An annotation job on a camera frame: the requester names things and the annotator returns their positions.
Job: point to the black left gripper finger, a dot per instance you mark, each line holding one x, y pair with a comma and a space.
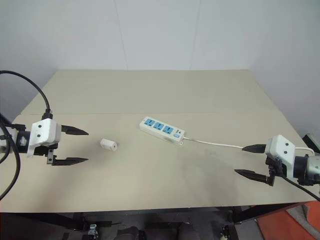
72, 130
67, 161

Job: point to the dark rounded shape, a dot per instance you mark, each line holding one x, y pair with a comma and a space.
133, 233

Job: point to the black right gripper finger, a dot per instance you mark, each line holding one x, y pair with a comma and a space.
252, 175
256, 149

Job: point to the white power strip blue sockets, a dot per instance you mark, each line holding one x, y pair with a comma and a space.
160, 128

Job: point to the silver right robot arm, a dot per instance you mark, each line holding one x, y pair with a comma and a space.
313, 167

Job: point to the black table frame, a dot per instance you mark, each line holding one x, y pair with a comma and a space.
175, 212

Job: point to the grey caster bracket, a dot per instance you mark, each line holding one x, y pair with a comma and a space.
92, 230

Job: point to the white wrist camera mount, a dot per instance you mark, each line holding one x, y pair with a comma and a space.
281, 150
46, 131

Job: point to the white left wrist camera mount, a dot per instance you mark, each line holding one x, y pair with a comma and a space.
46, 131

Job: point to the white plug adapter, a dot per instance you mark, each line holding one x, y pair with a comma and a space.
108, 144

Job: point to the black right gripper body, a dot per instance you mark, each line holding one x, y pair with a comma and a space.
274, 168

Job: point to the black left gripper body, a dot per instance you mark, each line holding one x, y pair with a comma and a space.
51, 152

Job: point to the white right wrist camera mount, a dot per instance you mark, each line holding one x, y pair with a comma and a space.
281, 150

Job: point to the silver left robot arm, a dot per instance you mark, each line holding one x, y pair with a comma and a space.
23, 142

